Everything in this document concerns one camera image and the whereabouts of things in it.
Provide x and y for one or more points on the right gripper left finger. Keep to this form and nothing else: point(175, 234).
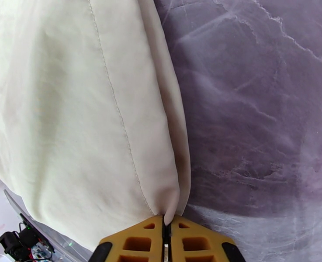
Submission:
point(117, 242)

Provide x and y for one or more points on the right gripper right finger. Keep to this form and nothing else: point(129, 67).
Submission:
point(215, 243)

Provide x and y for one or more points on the cream fabric garment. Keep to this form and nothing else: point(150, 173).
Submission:
point(68, 105)

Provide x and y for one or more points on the aluminium rail frame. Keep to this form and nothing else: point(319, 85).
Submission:
point(59, 239)

